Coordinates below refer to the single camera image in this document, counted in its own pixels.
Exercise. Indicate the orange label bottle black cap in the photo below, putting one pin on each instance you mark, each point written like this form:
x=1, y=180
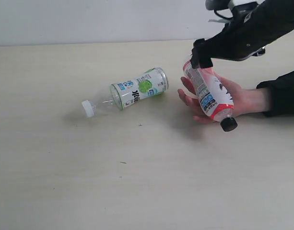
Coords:
x=215, y=100

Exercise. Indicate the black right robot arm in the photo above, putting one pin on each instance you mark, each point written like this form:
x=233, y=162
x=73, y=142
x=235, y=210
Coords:
x=251, y=27

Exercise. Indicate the green lime label clear bottle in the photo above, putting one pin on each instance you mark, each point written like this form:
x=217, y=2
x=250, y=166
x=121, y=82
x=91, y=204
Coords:
x=121, y=95

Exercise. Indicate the black sleeved forearm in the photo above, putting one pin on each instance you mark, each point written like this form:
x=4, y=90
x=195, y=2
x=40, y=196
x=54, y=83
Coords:
x=281, y=91

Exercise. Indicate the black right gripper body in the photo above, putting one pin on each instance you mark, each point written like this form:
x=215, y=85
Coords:
x=251, y=28

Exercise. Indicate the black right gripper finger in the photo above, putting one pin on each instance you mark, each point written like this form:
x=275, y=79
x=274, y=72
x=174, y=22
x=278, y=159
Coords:
x=202, y=48
x=201, y=61

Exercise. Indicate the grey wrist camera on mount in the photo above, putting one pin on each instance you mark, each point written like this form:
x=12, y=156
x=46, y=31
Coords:
x=218, y=5

